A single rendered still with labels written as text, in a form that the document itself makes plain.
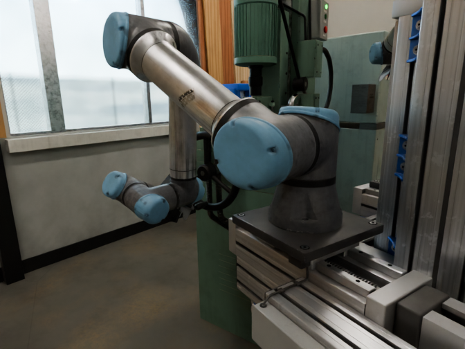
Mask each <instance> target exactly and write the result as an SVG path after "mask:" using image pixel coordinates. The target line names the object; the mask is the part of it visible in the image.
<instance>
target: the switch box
mask: <svg viewBox="0 0 465 349"><path fill-rule="evenodd" d="M325 4H327V9H326V11H327V12H325ZM325 14H327V18H326V19H325ZM328 18H329V4H328V3H327V2H326V1H324V0H311V39H316V40H319V41H321V42H322V41H327V33H324V27H325V26H326V27H327V32H328ZM324 20H325V21H326V23H325V22H324ZM323 34H325V36H323ZM307 39H309V15H308V33H307Z"/></svg>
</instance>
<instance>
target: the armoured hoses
mask: <svg viewBox="0 0 465 349"><path fill-rule="evenodd" d="M208 156H209V163H212V162H211V147H210V140H208ZM214 161H215V162H214V164H218V160H217V159H215V157H214ZM216 177H217V178H218V179H219V180H221V173H219V174H217V175H216ZM215 185H216V189H215V190H216V198H217V199H216V202H217V203H219V202H221V201H222V188H221V186H220V185H218V184H217V183H216V182H215ZM206 193H207V194H206V198H207V202H208V203H211V204H212V180H208V181H206ZM207 214H208V217H209V218H210V219H211V220H213V221H215V222H216V223H218V224H219V225H220V226H222V227H224V228H225V229H227V230H228V231H229V226H228V219H227V218H225V216H224V215H223V209H222V210H220V211H217V215H218V217H217V216H216V215H215V214H214V213H213V211H207Z"/></svg>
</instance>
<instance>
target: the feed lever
mask: <svg viewBox="0 0 465 349"><path fill-rule="evenodd" d="M278 3H279V6H280V11H281V14H282V19H283V22H284V27H285V31H286V36H287V39H288V43H289V48H290V51H291V56H292V59H293V65H294V68H295V73H296V76H297V77H295V78H294V79H293V82H292V87H293V90H294V91H302V92H303V93H307V92H306V90H307V87H308V80H307V78H306V77H300V74H299V70H298V65H297V62H296V58H295V53H294V50H293V44H292V41H291V36H290V32H289V27H288V24H287V20H286V15H285V11H284V6H283V3H282V0H278Z"/></svg>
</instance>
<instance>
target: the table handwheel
mask: <svg viewBox="0 0 465 349"><path fill-rule="evenodd" d="M202 139H203V149H204V164H203V165H200V166H199V167H198V169H197V174H198V175H197V177H198V178H199V179H200V180H202V181H208V180H211V179H212V180H213V181H214V182H216V183H217V184H218V185H220V186H221V187H222V188H223V189H224V190H225V191H226V192H227V193H229V194H228V196H227V198H225V199H224V200H223V201H221V202H219V203H215V204H211V203H208V205H207V206H206V207H204V208H202V209H204V210H207V211H220V210H222V209H225V208H226V207H228V206H229V205H231V204H232V203H233V201H234V200H235V198H236V197H237V195H238V193H239V189H240V188H238V187H236V186H234V185H232V188H231V189H230V188H229V187H227V185H226V184H224V183H223V182H222V181H221V180H219V179H218V178H217V177H216V175H217V174H219V173H221V172H220V171H219V169H218V167H217V164H215V165H213V164H212V163H209V156H208V140H210V141H211V135H210V134H209V133H208V132H197V141H198V140H202ZM200 202H204V201H203V200H199V201H197V202H195V203H194V204H198V203H200Z"/></svg>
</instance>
